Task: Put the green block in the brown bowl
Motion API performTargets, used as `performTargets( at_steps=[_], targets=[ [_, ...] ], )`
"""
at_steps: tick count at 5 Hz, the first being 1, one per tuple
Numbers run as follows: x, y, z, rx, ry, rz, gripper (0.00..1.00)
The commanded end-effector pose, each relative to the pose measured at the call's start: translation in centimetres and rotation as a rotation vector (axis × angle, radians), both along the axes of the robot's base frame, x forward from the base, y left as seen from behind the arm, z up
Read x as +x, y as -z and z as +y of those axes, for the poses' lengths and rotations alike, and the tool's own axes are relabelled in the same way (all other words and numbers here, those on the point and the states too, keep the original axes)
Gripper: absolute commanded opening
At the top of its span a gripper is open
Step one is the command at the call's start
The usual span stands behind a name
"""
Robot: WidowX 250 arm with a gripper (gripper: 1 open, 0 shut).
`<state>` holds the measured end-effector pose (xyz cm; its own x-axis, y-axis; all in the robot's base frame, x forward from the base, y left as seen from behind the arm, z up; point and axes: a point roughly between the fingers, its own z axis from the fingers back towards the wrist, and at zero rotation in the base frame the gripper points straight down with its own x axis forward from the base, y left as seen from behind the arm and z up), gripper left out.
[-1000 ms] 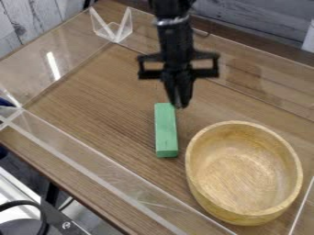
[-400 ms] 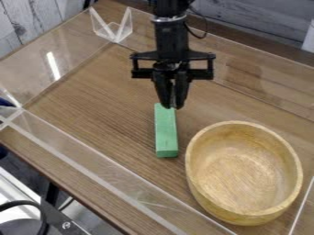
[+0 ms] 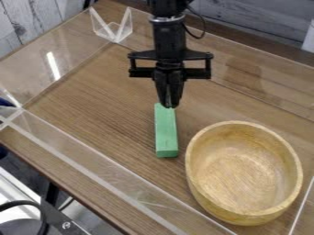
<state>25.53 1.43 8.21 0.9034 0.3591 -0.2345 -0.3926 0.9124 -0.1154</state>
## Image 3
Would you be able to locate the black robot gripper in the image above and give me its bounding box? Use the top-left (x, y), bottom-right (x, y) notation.
top-left (126, 15), bottom-right (213, 108)

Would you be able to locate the green rectangular block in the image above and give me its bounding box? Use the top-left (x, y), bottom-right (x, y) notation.
top-left (155, 103), bottom-right (179, 158)

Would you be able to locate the light wooden bowl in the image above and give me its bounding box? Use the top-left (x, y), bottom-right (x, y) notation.
top-left (185, 120), bottom-right (303, 226)

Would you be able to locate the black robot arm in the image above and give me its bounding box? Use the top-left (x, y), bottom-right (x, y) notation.
top-left (126, 0), bottom-right (213, 108)

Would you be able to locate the black table leg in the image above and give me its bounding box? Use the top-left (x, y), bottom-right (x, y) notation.
top-left (45, 183), bottom-right (60, 207)

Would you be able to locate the clear acrylic corner bracket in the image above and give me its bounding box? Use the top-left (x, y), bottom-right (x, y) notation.
top-left (89, 7), bottom-right (132, 43)

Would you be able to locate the clear acrylic enclosure wall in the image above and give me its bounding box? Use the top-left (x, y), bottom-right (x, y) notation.
top-left (0, 1), bottom-right (314, 235)

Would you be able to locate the black metal clamp bracket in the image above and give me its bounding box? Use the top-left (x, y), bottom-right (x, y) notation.
top-left (40, 201), bottom-right (90, 235)

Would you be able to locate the black cable loop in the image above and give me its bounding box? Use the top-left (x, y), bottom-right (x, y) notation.
top-left (0, 199), bottom-right (56, 235)

